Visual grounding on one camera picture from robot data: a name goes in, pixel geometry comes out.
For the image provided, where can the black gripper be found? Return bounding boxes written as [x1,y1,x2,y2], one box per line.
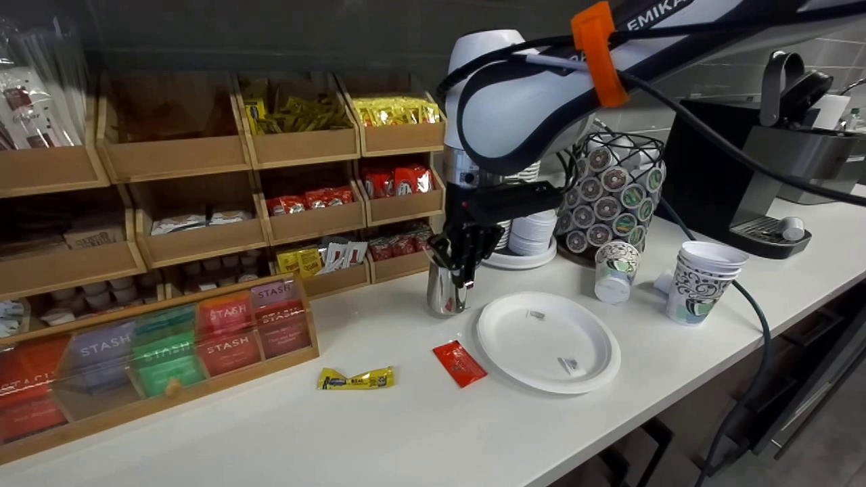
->
[425,179,567,289]

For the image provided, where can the silver metal cup with handle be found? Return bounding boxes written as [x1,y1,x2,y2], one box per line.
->
[425,259,476,320]

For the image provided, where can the white paper plate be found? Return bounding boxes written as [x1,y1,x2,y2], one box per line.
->
[472,289,624,397]

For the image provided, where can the single patterned paper cup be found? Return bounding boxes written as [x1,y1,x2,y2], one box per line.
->
[591,239,641,305]

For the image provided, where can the short patterned paper cup stack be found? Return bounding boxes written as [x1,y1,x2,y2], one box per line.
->
[664,239,748,327]

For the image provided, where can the dark red sachet pile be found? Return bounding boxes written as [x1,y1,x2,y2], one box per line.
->
[367,224,433,266]

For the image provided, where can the white round tray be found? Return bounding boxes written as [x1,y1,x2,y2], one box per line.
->
[482,242,560,274]

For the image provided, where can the stack of white cups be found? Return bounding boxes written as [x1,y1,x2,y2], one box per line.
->
[502,209,560,259]

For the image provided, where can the red sachet packet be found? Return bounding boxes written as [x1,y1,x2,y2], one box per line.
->
[429,338,490,389]

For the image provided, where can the yellow and white sachet pile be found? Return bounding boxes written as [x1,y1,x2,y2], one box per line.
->
[272,239,371,278]

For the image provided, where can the yellow foil candy packet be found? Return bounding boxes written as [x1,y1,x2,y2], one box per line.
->
[314,365,352,393]
[347,363,398,393]

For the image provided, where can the bright yellow sachet pile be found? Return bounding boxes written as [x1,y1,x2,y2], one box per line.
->
[349,93,444,131]

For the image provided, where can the maroon tea packets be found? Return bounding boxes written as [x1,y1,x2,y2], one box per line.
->
[246,278,314,359]

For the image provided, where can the yellow-green sachet pile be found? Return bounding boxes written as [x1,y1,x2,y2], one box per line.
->
[238,78,353,139]

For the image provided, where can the red tea packets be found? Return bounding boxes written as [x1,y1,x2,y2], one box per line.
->
[192,292,265,378]

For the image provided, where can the black coffee machine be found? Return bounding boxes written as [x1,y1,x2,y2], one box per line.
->
[660,50,866,262]

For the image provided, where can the wooden tea display box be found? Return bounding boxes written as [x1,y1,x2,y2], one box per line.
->
[0,277,321,468]

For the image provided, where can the wooden shelf organizer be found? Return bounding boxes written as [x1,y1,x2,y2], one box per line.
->
[0,75,452,346]

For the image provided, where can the green tea packets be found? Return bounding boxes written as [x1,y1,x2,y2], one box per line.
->
[129,305,207,401]

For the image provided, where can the small white ball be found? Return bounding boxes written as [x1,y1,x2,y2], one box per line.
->
[778,213,809,243]

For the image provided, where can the grey-blue tea packets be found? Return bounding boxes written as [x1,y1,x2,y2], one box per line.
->
[60,323,144,395]

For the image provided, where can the orange-red tea packets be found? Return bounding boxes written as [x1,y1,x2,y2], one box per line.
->
[0,335,69,447]

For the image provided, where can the clear plastic container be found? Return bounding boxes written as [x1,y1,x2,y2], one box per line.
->
[0,16,91,155]

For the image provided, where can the black wire pod basket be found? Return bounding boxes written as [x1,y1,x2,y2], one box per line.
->
[552,125,669,266]

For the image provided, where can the orange strap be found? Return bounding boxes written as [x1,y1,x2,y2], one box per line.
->
[567,0,631,115]

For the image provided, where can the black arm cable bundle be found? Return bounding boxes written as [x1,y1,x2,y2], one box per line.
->
[434,0,866,209]

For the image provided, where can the black power cable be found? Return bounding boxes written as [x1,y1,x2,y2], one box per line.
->
[651,192,777,487]

